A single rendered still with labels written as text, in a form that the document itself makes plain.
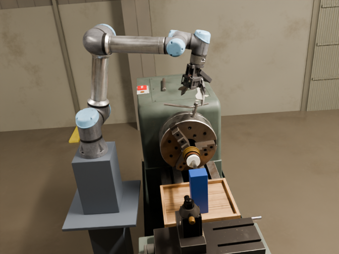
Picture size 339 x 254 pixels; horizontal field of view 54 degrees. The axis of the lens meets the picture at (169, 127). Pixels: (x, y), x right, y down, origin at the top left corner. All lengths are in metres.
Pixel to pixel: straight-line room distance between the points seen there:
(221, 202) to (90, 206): 0.72
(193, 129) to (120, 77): 2.74
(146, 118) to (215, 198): 0.58
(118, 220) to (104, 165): 0.33
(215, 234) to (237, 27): 3.21
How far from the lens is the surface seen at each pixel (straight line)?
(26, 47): 4.58
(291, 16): 4.45
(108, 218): 1.91
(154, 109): 1.88
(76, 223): 1.95
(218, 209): 1.69
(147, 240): 1.51
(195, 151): 1.69
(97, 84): 1.76
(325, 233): 2.97
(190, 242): 1.35
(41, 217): 3.30
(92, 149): 1.75
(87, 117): 1.70
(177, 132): 1.71
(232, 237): 1.44
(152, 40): 1.49
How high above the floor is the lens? 2.00
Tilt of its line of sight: 27 degrees down
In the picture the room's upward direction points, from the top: 5 degrees counter-clockwise
